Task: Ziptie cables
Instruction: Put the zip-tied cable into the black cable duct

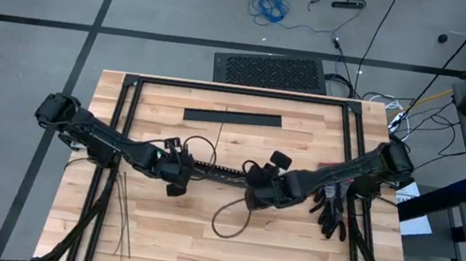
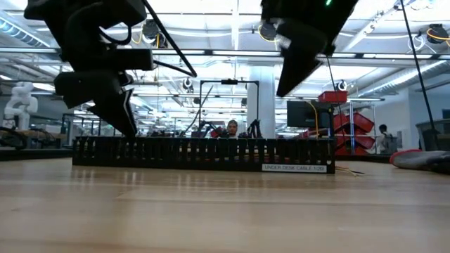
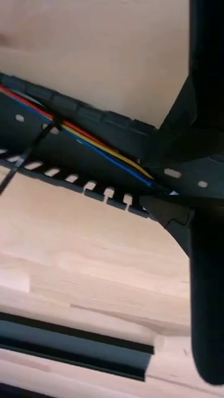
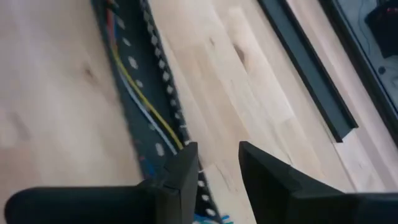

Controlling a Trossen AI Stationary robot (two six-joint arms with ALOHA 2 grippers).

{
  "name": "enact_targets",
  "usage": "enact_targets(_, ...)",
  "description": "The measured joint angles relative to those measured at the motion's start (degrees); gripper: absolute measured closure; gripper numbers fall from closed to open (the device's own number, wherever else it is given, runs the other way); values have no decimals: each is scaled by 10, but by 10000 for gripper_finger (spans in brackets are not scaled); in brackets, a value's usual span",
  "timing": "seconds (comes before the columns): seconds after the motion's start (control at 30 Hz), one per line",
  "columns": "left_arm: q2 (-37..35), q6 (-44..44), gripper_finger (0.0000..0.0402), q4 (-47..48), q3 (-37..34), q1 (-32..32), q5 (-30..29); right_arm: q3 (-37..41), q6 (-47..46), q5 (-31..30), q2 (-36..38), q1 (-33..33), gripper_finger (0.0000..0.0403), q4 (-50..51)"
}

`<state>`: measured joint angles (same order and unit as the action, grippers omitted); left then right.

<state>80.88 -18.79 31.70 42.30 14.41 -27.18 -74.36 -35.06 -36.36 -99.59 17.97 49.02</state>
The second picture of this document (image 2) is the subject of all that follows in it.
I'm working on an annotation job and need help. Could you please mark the thin black slanted cable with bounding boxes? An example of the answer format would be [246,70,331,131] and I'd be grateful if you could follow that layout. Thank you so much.
[399,0,442,150]

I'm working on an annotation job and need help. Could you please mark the small red storage bin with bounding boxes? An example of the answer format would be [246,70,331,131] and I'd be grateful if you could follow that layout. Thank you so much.
[317,90,349,104]

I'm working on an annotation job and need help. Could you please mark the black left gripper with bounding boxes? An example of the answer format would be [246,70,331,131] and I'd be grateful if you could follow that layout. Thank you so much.
[44,10,139,138]

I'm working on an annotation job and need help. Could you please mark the wooden background table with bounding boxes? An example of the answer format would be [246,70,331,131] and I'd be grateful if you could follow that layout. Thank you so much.
[0,126,68,149]

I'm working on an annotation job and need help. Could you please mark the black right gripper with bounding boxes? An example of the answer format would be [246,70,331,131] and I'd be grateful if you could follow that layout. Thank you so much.
[262,0,359,98]

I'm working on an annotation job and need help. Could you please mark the white wall box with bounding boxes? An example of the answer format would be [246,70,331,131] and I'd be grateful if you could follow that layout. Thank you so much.
[396,127,411,150]

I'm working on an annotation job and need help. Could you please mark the metal shelf rack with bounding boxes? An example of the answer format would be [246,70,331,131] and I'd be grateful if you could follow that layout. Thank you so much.
[330,97,387,156]

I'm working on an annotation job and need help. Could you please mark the multicoloured wire harness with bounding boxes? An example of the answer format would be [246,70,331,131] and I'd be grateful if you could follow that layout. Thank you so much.
[335,164,366,177]

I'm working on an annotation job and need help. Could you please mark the yellow hanging cable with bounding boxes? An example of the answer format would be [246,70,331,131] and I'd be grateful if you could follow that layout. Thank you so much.
[304,100,319,138]

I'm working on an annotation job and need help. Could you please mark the black monitor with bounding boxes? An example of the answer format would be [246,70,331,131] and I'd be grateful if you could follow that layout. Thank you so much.
[286,100,334,129]

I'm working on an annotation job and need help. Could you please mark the black slotted cable tray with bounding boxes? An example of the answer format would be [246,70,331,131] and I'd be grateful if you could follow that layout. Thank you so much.
[71,136,337,175]

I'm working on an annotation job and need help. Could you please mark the black background gantry frame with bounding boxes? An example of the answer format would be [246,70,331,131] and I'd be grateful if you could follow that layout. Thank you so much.
[198,78,260,138]

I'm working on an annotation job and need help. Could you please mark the black left camera cable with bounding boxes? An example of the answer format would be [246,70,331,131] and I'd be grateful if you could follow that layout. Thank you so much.
[140,0,198,79]

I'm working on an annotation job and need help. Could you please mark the person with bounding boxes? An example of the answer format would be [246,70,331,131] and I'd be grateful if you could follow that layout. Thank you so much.
[375,123,397,155]
[226,119,240,138]

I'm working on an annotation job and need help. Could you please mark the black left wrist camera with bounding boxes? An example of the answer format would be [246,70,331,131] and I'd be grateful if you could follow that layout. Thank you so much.
[105,48,155,71]

